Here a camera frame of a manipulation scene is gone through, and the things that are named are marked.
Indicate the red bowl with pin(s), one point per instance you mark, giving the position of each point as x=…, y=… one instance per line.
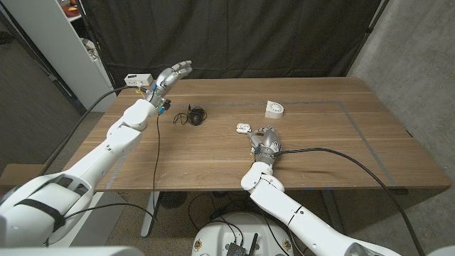
x=71, y=11

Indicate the white robot head housing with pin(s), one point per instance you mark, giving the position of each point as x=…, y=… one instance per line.
x=71, y=251

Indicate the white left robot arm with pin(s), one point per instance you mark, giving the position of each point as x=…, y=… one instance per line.
x=89, y=163

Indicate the black backdrop curtain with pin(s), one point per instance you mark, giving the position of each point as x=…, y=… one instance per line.
x=231, y=35

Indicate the black computer mouse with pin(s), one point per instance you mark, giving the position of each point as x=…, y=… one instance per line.
x=196, y=117

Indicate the black floor fan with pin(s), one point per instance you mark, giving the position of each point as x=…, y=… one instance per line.
x=173, y=200

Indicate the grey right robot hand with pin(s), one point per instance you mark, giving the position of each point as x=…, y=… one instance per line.
x=268, y=144

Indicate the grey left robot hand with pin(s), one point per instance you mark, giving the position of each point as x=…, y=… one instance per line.
x=167, y=80

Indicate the white cabinet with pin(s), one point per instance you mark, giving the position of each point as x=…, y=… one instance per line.
x=67, y=53

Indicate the white table leg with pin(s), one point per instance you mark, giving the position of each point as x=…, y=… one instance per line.
x=149, y=213

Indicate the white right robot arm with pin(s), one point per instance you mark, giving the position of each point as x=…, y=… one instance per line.
x=284, y=209

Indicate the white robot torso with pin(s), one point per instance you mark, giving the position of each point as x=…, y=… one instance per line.
x=245, y=227

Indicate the black torso antenna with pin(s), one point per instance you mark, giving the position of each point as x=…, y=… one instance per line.
x=254, y=243

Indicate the white kitchen timer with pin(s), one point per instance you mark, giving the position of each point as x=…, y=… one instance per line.
x=274, y=109

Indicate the black backdrop stand pole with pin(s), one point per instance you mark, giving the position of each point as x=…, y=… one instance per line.
x=94, y=39
x=366, y=39

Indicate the white AirPods case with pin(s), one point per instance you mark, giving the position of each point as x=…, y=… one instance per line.
x=243, y=128

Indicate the brown cardboard box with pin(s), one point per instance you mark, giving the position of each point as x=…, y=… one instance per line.
x=14, y=174

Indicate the grey table leg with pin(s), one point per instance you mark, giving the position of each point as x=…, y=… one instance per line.
x=334, y=217

